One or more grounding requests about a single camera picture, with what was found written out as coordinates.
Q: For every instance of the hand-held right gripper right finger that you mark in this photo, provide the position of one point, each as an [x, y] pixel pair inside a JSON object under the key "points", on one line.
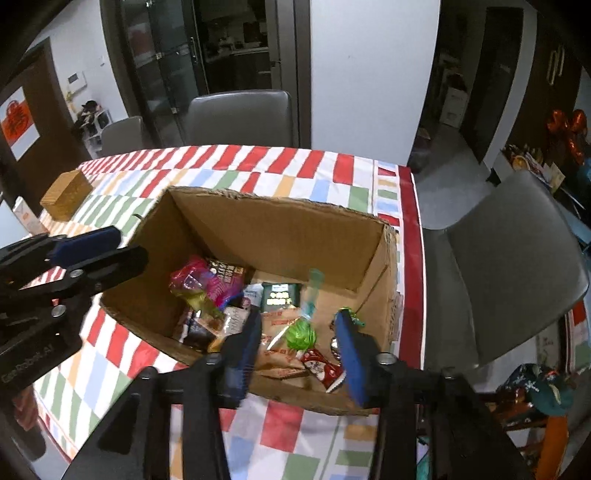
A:
{"points": [[353, 367]]}

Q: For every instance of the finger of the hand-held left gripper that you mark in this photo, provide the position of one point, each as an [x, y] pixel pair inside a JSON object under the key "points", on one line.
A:
{"points": [[120, 263], [87, 242]]}

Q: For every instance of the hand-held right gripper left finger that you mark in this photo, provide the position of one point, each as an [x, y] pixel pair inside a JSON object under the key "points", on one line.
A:
{"points": [[244, 353]]}

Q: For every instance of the red candy packet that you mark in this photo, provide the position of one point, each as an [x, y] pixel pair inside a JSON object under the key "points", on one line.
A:
{"points": [[323, 369]]}

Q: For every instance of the green lollipop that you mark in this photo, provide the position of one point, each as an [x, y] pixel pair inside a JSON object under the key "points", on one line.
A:
{"points": [[300, 334]]}

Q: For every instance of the orange biscuit packet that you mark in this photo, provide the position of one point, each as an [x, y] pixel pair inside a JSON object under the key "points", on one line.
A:
{"points": [[277, 360]]}

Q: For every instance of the black snack packet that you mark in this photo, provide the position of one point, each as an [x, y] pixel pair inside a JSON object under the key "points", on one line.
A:
{"points": [[201, 334]]}

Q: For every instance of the green spotted candy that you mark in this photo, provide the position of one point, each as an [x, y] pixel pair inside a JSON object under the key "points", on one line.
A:
{"points": [[354, 317]]}

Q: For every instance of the brown woven box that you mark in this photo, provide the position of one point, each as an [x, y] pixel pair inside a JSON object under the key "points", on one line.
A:
{"points": [[67, 194]]}

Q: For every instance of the white drink carton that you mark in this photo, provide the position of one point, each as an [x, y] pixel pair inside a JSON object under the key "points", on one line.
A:
{"points": [[28, 217]]}

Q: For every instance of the dark green snack packet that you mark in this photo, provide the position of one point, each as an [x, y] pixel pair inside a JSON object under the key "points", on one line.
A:
{"points": [[280, 296]]}

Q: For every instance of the dark brown snack packet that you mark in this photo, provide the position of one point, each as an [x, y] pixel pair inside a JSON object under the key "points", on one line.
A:
{"points": [[228, 274]]}

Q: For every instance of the white storage shelf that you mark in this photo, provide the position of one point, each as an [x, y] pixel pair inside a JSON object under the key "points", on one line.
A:
{"points": [[97, 134]]}

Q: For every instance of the small grey chair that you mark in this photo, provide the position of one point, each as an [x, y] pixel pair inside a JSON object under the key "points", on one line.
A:
{"points": [[122, 136]]}

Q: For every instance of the brown wooden door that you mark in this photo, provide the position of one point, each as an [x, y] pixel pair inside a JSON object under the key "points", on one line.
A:
{"points": [[51, 120]]}

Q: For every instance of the red and white door poster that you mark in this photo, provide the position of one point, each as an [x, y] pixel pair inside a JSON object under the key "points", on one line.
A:
{"points": [[16, 124]]}

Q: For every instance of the glass sliding door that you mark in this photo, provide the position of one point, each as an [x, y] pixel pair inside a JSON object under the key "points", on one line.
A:
{"points": [[157, 69]]}

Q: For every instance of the teal green cloth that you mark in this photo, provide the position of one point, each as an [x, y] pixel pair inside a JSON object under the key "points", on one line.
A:
{"points": [[540, 387]]}

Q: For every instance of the wide grey chair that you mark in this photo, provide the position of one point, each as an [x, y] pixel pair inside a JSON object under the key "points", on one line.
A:
{"points": [[240, 117]]}

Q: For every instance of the large grey chair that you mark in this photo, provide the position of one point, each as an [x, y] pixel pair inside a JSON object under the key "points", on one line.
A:
{"points": [[508, 258]]}

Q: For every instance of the white hallway cardboard box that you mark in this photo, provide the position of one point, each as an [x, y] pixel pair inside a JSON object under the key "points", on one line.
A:
{"points": [[455, 106]]}

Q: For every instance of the orange foil balloons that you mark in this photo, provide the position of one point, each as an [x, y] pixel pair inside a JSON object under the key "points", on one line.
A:
{"points": [[570, 134]]}

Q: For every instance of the white wall intercom panel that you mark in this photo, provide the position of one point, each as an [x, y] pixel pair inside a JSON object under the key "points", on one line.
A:
{"points": [[76, 81]]}

